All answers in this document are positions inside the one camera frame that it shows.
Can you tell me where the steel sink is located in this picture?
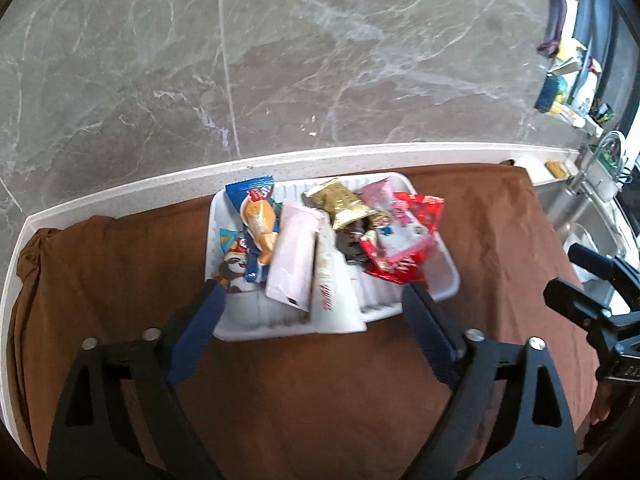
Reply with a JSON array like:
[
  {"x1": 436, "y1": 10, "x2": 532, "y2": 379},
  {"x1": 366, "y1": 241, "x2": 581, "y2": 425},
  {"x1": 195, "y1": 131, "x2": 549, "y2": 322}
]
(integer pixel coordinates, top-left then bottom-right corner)
[{"x1": 542, "y1": 180, "x2": 640, "y2": 311}]

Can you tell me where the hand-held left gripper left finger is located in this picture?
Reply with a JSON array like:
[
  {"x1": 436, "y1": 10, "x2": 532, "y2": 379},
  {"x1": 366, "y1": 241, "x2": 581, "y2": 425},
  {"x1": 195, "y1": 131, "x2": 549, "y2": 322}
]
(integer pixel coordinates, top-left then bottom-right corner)
[{"x1": 47, "y1": 280, "x2": 228, "y2": 480}]

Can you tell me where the gold snack packet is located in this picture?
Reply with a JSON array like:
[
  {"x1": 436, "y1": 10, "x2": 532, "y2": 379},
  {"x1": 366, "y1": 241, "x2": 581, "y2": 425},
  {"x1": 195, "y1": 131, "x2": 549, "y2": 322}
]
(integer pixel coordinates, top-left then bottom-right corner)
[{"x1": 303, "y1": 177, "x2": 382, "y2": 231}]

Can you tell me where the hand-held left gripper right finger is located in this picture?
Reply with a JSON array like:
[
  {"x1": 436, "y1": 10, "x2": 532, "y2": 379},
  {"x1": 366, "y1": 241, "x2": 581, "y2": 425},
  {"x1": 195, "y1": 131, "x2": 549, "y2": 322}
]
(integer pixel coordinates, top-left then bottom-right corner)
[{"x1": 400, "y1": 281, "x2": 581, "y2": 480}]

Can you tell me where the dark brown snack packet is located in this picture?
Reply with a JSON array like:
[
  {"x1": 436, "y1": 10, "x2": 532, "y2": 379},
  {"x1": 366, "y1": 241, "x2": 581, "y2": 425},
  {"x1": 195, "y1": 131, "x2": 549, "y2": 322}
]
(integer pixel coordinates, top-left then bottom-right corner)
[{"x1": 334, "y1": 219, "x2": 375, "y2": 267}]

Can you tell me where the red chocolate ball snack bag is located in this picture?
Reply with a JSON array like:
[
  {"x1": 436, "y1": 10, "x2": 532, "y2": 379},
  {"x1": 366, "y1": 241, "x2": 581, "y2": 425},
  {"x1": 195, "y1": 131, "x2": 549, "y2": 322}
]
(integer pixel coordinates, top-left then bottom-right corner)
[{"x1": 364, "y1": 191, "x2": 446, "y2": 286}]

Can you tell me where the purple cloth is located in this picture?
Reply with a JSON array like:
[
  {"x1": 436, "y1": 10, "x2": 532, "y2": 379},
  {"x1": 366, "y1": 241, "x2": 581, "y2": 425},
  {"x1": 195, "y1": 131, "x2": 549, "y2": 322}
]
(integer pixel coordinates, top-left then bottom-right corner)
[{"x1": 537, "y1": 34, "x2": 564, "y2": 59}]

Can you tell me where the metal faucet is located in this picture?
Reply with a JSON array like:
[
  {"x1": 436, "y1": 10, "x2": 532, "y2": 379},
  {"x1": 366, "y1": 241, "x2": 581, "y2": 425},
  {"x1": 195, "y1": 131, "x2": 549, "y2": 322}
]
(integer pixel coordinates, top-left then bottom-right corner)
[{"x1": 565, "y1": 131, "x2": 627, "y2": 197}]

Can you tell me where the blue ice cream cone packet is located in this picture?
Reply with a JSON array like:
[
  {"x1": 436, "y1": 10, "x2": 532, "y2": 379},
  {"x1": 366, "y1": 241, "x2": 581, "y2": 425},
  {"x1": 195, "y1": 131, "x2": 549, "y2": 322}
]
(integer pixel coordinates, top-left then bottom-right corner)
[{"x1": 225, "y1": 175, "x2": 281, "y2": 282}]

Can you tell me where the blue cartoon snack packet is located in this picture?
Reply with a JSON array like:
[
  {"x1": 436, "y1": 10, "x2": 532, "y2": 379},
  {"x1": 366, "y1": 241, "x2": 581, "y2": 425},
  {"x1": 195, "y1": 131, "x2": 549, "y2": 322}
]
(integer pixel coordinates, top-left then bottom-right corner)
[{"x1": 214, "y1": 227, "x2": 267, "y2": 294}]

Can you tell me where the white plastic tray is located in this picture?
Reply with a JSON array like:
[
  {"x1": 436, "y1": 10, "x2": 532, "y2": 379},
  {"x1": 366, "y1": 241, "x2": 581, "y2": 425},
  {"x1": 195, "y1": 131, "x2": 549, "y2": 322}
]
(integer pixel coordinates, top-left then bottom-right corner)
[{"x1": 205, "y1": 172, "x2": 461, "y2": 342}]

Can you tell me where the white snack packet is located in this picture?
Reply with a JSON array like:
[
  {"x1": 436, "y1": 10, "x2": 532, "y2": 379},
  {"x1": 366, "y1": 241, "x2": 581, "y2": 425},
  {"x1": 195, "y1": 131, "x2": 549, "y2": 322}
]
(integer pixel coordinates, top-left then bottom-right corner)
[{"x1": 310, "y1": 220, "x2": 369, "y2": 335}]

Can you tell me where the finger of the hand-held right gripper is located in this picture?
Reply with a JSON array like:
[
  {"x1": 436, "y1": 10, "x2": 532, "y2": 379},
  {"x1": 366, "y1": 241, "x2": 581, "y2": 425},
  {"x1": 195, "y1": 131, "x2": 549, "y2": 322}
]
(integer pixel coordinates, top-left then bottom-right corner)
[
  {"x1": 543, "y1": 277, "x2": 621, "y2": 343},
  {"x1": 567, "y1": 242, "x2": 640, "y2": 311}
]

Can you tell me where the white bottle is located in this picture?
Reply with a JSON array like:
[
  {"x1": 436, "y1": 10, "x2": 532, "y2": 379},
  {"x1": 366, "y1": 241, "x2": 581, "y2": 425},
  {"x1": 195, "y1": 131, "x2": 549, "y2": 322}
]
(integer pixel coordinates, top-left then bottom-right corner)
[{"x1": 570, "y1": 57, "x2": 602, "y2": 117}]

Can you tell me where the pale pink snack packet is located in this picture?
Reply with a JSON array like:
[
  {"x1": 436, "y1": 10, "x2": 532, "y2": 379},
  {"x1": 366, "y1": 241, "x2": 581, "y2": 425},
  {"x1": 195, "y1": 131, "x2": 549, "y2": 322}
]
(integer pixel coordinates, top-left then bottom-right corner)
[{"x1": 264, "y1": 201, "x2": 327, "y2": 314}]

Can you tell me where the white cartoon figure packet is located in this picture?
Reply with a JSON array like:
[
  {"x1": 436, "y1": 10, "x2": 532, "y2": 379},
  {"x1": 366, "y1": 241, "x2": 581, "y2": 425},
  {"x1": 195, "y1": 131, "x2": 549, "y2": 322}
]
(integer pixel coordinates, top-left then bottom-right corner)
[{"x1": 359, "y1": 209, "x2": 437, "y2": 272}]

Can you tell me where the brown cloth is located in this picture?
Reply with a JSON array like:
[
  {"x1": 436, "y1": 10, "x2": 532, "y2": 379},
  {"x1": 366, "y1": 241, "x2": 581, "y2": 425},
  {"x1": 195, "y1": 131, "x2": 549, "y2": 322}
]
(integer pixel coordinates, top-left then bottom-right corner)
[{"x1": 7, "y1": 161, "x2": 603, "y2": 480}]

